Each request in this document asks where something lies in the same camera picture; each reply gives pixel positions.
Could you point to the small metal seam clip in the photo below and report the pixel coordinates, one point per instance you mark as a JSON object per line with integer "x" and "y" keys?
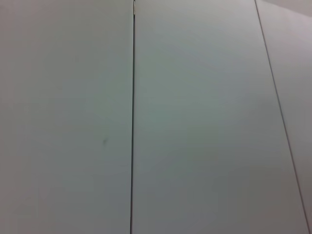
{"x": 134, "y": 7}

